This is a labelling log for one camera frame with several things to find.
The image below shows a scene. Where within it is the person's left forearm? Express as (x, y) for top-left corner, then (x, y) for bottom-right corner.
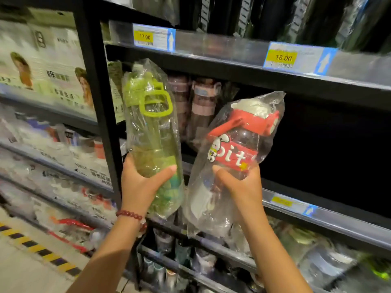
(66, 215), (147, 293)

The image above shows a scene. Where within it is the red lid bottle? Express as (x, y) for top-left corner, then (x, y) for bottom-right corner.
(183, 90), (286, 238)

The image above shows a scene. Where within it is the mauve bottle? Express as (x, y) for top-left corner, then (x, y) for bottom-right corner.
(167, 74), (191, 141)

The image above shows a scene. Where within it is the green lid bottle pink handle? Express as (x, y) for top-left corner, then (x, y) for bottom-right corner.
(275, 222), (324, 266)

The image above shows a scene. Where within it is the blue bottle cream lid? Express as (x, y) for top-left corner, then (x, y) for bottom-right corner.
(298, 244), (360, 290)

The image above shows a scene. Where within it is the pink band bottle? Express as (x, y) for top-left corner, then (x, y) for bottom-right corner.
(186, 77), (240, 151)

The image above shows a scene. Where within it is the yellow white price label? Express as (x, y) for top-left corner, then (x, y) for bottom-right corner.
(262, 42), (339, 77)
(132, 23), (177, 53)
(270, 194), (318, 218)

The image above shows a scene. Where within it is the pile of clear bagged goods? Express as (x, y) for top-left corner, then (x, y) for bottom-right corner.
(88, 227), (108, 251)

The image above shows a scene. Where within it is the black metal store shelving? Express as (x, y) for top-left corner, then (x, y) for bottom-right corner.
(0, 0), (391, 293)

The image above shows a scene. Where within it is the red white bagged item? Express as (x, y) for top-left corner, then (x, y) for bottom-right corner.
(47, 216), (95, 254)

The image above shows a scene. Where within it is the person's left hand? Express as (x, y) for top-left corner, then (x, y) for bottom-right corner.
(121, 154), (178, 216)

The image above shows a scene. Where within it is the person's right forearm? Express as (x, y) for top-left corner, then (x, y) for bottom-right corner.
(241, 210), (314, 293)

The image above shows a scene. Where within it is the row of dark bagged bottles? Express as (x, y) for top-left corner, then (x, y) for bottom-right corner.
(131, 0), (391, 54)

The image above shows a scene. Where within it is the person's right hand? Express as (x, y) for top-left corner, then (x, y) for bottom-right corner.
(211, 163), (265, 223)

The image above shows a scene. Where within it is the cream printed packet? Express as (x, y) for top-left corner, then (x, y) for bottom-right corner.
(107, 61), (126, 124)

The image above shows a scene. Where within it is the red bead bracelet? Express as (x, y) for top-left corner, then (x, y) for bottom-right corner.
(115, 209), (148, 234)

